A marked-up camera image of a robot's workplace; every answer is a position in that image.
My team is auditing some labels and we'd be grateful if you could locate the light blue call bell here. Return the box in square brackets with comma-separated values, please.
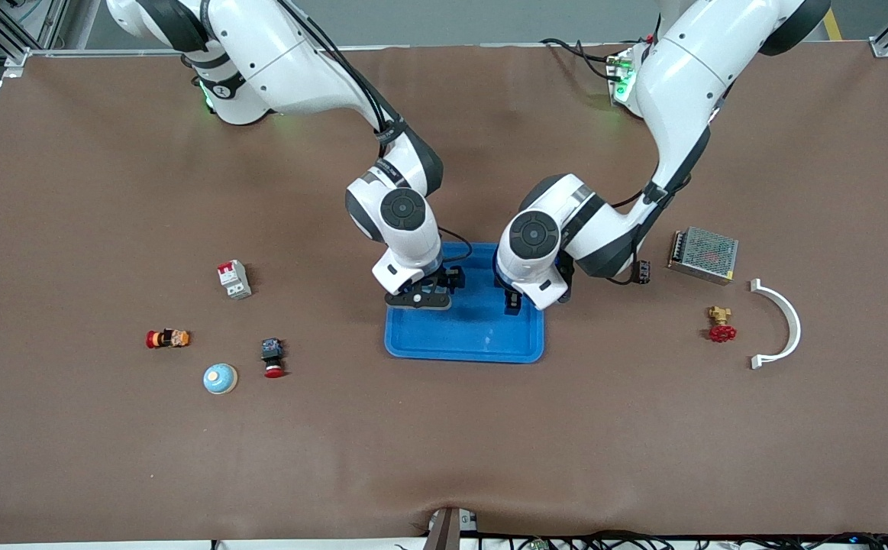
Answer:
[202, 362, 239, 396]

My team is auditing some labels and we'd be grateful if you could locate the blue plastic tray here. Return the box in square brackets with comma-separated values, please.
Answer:
[384, 241, 545, 364]

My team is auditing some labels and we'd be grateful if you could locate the brown table cover sheet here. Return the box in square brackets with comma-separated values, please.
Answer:
[0, 42, 888, 545]

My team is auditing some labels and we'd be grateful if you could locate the red emergency stop button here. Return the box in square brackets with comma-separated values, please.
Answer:
[260, 338, 286, 380]

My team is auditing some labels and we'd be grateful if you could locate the metal mesh power supply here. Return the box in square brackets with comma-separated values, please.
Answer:
[667, 226, 740, 286]

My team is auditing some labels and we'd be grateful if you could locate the white red circuit breaker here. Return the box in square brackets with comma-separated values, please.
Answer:
[217, 260, 253, 300]

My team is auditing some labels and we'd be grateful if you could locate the orange red push button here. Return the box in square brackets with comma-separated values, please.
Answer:
[145, 328, 192, 350]

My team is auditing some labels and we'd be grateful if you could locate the brass valve red handle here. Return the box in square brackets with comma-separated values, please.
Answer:
[706, 306, 738, 344]

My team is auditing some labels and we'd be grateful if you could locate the grey metal table bracket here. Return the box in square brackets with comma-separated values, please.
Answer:
[422, 506, 481, 550]

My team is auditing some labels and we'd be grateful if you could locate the black left arm base cable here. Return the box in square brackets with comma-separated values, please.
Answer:
[540, 37, 628, 81]

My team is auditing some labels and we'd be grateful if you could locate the white curved plastic bracket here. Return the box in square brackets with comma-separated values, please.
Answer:
[749, 278, 802, 370]

